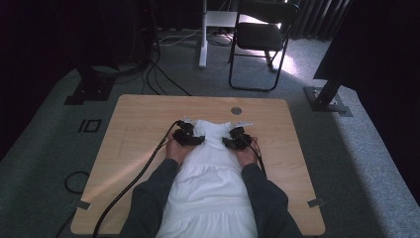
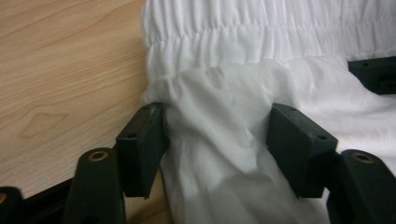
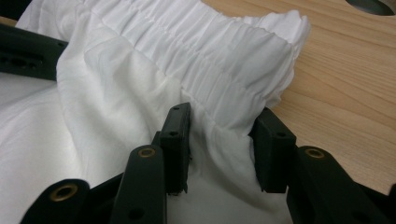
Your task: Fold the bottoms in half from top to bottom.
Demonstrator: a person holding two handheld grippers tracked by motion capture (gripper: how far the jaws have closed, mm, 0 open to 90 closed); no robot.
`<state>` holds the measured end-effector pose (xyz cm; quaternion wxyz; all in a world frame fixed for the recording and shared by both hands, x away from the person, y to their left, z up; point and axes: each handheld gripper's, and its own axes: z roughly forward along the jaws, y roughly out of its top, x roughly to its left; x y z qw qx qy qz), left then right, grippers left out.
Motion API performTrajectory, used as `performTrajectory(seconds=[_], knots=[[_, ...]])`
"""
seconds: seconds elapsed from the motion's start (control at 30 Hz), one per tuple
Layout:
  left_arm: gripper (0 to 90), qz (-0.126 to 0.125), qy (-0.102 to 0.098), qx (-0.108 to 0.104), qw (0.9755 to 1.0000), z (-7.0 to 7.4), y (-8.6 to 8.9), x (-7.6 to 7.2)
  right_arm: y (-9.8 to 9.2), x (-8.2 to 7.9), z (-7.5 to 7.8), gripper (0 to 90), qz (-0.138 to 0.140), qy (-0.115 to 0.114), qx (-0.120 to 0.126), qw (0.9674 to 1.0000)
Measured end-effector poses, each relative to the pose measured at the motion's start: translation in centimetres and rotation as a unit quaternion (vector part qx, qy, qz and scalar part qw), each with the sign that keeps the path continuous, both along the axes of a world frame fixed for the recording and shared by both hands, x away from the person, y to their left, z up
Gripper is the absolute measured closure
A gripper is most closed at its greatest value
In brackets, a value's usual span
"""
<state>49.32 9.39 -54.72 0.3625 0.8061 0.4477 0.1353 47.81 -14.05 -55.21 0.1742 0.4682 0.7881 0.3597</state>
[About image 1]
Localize person's left hand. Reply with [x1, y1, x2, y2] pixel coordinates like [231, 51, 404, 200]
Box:
[164, 132, 193, 167]

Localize black stand with square base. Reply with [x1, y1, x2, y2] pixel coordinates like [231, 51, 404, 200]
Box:
[63, 63, 117, 106]

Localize white pleated skirt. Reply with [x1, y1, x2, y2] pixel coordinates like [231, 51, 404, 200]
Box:
[157, 119, 259, 238]

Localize black metal post with base plate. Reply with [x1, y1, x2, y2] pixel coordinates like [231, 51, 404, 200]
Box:
[303, 70, 354, 117]

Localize white floor cable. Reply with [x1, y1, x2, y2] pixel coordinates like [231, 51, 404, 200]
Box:
[157, 28, 202, 48]

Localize person's right hand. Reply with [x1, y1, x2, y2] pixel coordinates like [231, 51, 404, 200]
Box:
[236, 138, 261, 168]

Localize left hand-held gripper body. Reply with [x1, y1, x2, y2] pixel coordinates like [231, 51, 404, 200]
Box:
[172, 116, 199, 147]

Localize dark curtain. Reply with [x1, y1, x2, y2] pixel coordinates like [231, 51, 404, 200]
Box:
[290, 0, 351, 41]

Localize black folding chair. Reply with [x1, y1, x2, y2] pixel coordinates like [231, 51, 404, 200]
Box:
[228, 0, 301, 93]

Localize white desk frame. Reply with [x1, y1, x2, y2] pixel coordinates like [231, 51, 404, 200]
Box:
[198, 0, 239, 69]

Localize right hand-held gripper black cable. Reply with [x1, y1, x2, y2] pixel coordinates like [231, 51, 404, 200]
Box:
[249, 137, 267, 178]

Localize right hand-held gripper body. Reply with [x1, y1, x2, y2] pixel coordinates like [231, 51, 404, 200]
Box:
[229, 122, 254, 152]

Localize black floor cables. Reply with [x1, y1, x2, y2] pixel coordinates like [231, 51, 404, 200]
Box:
[142, 49, 192, 97]

